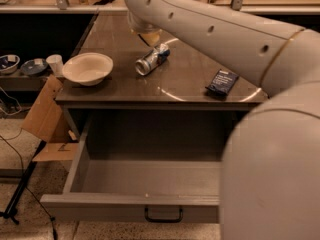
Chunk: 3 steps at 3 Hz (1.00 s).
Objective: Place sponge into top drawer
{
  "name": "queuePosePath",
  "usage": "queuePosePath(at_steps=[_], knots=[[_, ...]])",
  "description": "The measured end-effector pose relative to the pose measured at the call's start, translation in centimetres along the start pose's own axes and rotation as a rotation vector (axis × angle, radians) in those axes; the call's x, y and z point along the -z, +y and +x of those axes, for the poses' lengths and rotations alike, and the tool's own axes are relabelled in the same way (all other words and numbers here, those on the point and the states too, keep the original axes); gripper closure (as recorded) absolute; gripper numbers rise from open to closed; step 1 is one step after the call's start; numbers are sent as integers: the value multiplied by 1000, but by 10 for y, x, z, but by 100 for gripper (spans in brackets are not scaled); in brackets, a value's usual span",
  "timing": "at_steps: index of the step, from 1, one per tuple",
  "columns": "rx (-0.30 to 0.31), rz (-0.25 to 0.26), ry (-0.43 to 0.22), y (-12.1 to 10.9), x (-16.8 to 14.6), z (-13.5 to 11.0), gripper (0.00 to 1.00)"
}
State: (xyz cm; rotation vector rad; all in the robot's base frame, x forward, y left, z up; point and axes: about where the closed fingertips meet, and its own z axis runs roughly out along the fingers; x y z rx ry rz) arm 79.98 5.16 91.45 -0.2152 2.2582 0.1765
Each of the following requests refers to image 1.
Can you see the yellow sponge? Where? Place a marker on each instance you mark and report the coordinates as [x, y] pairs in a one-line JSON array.
[[152, 39]]

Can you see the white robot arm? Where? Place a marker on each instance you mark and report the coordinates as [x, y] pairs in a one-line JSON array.
[[270, 175]]

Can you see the grey cabinet with dark top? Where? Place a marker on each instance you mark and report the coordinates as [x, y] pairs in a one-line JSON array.
[[180, 82]]

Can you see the grey open top drawer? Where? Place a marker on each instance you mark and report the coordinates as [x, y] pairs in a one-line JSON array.
[[130, 159]]

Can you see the silver blue soda can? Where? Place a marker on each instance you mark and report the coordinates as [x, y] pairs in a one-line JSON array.
[[154, 58]]

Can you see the dark blue snack packet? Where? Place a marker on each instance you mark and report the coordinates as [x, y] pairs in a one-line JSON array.
[[222, 83]]

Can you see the white bowl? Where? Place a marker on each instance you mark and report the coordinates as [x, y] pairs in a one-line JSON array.
[[88, 69]]

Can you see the brown cardboard box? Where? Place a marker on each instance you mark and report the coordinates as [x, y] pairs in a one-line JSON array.
[[46, 121]]

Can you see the white paper cup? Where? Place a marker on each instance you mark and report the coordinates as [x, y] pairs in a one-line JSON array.
[[56, 64]]

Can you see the blue bowl on shelf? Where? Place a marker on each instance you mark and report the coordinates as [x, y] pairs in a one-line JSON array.
[[34, 67]]

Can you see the blue patterned bowl far left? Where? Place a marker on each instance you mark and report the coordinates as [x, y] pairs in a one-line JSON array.
[[9, 64]]

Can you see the black tripod leg left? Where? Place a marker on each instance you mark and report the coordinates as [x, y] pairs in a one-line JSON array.
[[21, 176]]

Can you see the black drawer handle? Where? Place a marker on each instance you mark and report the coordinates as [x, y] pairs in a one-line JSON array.
[[163, 215]]

